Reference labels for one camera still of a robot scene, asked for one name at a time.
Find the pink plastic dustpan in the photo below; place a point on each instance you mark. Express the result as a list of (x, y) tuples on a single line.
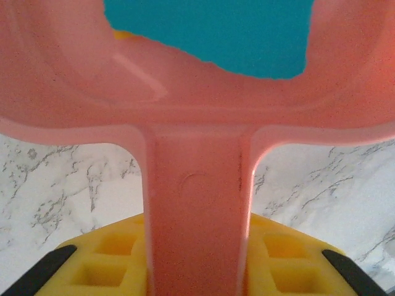
[(197, 200)]

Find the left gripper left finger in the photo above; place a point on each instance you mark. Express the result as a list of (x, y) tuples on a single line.
[(102, 262)]

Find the blue paper scrap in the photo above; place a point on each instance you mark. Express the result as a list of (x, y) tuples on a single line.
[(216, 37)]

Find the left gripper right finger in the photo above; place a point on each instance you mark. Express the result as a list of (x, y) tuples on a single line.
[(293, 265)]

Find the yellow paper scrap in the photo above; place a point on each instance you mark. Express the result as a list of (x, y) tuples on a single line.
[(123, 34)]

